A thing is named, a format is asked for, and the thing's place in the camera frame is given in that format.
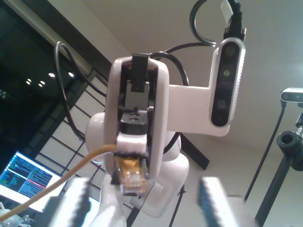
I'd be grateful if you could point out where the monitor with terminal text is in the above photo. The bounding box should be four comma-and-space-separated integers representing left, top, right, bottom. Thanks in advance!
0, 151, 62, 213

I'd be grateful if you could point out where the silver camera on stand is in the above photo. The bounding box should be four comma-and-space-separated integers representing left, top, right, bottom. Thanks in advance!
280, 87, 303, 107

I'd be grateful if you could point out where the silver camera bar white bracket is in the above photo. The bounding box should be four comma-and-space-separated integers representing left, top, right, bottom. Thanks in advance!
167, 37, 247, 138

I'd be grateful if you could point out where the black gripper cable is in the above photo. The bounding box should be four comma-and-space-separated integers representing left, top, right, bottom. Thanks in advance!
53, 41, 108, 142

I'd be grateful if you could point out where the yellow network cable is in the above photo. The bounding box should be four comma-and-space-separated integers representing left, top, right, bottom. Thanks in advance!
0, 144, 147, 222

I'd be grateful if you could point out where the black camera stand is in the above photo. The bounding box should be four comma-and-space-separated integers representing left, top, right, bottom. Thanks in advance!
255, 118, 303, 227

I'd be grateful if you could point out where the black camera cable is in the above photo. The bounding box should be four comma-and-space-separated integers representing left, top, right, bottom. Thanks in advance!
149, 0, 248, 86

